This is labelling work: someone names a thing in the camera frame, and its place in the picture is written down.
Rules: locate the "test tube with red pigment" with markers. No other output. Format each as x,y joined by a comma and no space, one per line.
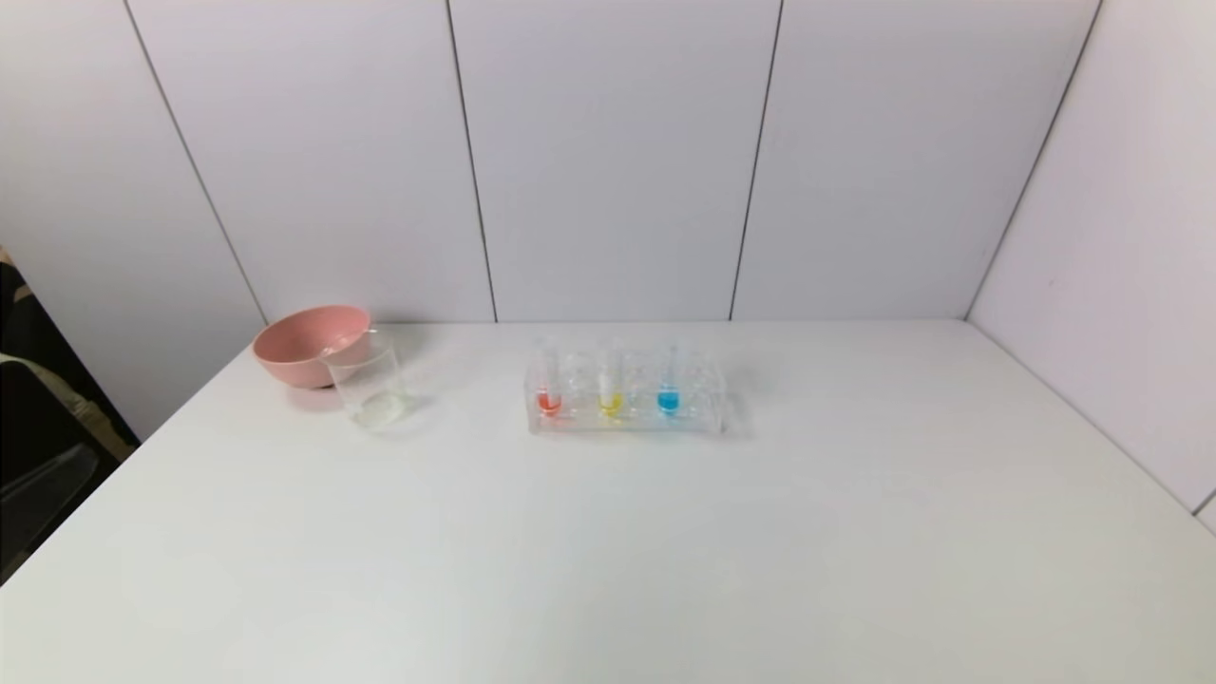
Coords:
548,401

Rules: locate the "pink bowl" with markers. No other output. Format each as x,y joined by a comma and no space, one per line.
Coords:
299,347

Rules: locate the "test tube with blue pigment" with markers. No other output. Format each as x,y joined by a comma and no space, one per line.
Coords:
668,400

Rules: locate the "clear acrylic test tube rack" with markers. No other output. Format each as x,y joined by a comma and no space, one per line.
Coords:
703,404

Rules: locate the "test tube with yellow pigment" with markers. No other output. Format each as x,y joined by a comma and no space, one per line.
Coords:
610,403

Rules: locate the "clear glass beaker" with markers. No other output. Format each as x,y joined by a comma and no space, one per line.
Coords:
375,394

